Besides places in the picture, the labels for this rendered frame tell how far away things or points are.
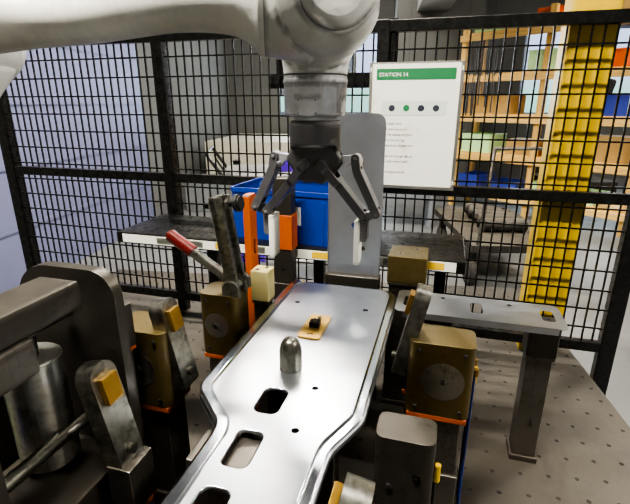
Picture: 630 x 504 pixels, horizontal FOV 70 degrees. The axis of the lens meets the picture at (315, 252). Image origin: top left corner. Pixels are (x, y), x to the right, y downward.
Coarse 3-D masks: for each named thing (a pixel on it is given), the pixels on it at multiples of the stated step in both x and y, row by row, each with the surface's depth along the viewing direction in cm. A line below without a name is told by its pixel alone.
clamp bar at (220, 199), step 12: (216, 204) 72; (228, 204) 73; (240, 204) 72; (216, 216) 73; (228, 216) 75; (216, 228) 73; (228, 228) 76; (216, 240) 74; (228, 240) 73; (228, 252) 74; (240, 252) 77; (228, 264) 75; (240, 264) 77; (228, 276) 75; (240, 276) 78
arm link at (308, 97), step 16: (288, 80) 61; (304, 80) 60; (320, 80) 59; (336, 80) 60; (288, 96) 62; (304, 96) 60; (320, 96) 60; (336, 96) 61; (288, 112) 63; (304, 112) 61; (320, 112) 61; (336, 112) 62
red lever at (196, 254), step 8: (168, 232) 78; (176, 232) 78; (168, 240) 78; (176, 240) 77; (184, 240) 77; (184, 248) 77; (192, 248) 77; (192, 256) 77; (200, 256) 77; (208, 264) 77; (216, 264) 78; (216, 272) 77; (224, 280) 77; (240, 280) 78
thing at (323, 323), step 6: (312, 318) 76; (324, 318) 78; (330, 318) 78; (306, 324) 76; (312, 324) 75; (318, 324) 75; (324, 324) 76; (300, 330) 74; (306, 330) 74; (312, 330) 74; (318, 330) 74; (324, 330) 75; (300, 336) 72; (306, 336) 72; (312, 336) 72; (318, 336) 72
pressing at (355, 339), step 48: (288, 288) 91; (336, 288) 92; (336, 336) 73; (384, 336) 74; (240, 384) 60; (288, 384) 60; (336, 384) 60; (240, 432) 52; (288, 432) 52; (336, 432) 52; (192, 480) 45; (240, 480) 45; (288, 480) 45
